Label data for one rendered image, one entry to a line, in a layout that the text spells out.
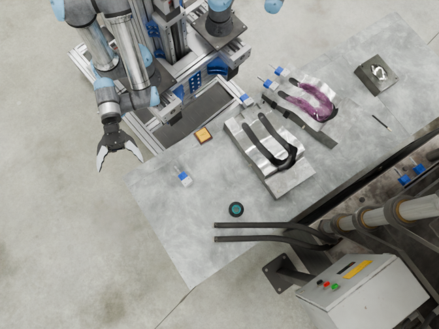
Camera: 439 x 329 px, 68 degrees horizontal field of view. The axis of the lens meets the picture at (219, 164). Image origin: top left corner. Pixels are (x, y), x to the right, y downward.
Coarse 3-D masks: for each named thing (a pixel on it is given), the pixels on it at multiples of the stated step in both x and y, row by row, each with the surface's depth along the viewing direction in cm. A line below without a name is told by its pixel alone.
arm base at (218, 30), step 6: (210, 18) 166; (228, 18) 166; (210, 24) 169; (216, 24) 167; (222, 24) 168; (228, 24) 170; (210, 30) 172; (216, 30) 171; (222, 30) 170; (228, 30) 172; (216, 36) 174; (222, 36) 174
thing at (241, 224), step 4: (212, 224) 170; (216, 224) 169; (220, 224) 169; (224, 224) 168; (228, 224) 168; (232, 224) 168; (236, 224) 167; (240, 224) 167; (244, 224) 166; (248, 224) 166; (252, 224) 165; (256, 224) 165; (260, 224) 164; (264, 224) 164; (268, 224) 164; (272, 224) 163; (276, 224) 163; (280, 224) 162; (284, 224) 162
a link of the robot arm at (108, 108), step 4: (104, 104) 116; (108, 104) 116; (112, 104) 117; (116, 104) 118; (100, 108) 117; (104, 108) 116; (108, 108) 116; (112, 108) 116; (116, 108) 117; (100, 112) 117; (104, 112) 116; (108, 112) 116; (112, 112) 116; (116, 112) 117; (120, 112) 119; (100, 116) 117
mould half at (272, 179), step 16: (240, 112) 180; (256, 112) 180; (272, 112) 180; (224, 128) 185; (240, 128) 177; (256, 128) 178; (240, 144) 175; (272, 144) 174; (256, 160) 170; (304, 160) 176; (272, 176) 173; (288, 176) 174; (304, 176) 174; (272, 192) 171
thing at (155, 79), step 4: (156, 68) 163; (156, 72) 162; (152, 76) 158; (156, 76) 161; (160, 76) 165; (152, 80) 160; (156, 80) 162; (160, 80) 165; (152, 84) 162; (156, 84) 163
